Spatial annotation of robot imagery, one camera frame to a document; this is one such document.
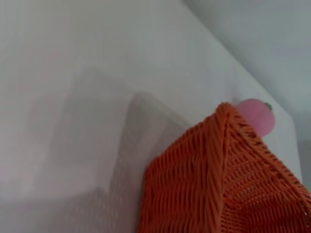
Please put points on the orange woven plastic basket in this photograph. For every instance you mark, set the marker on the orange woven plastic basket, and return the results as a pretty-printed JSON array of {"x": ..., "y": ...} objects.
[{"x": 218, "y": 184}]

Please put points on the pink toy peach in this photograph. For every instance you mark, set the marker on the pink toy peach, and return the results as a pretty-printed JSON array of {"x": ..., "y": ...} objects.
[{"x": 261, "y": 119}]

